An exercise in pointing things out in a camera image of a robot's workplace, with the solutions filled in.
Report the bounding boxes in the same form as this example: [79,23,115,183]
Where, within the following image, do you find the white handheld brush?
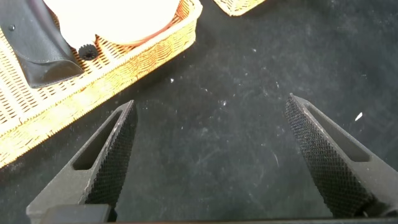
[67,34,100,62]

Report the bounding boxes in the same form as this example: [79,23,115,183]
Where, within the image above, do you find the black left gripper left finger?
[26,100,139,223]

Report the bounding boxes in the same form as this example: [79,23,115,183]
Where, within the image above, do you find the pink plastic bowl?
[42,0,182,47]

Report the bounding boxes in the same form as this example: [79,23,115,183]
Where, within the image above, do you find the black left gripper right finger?
[285,93,398,218]

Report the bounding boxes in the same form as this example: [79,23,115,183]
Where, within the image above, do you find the woven wicker basket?
[0,0,203,169]
[213,0,267,17]

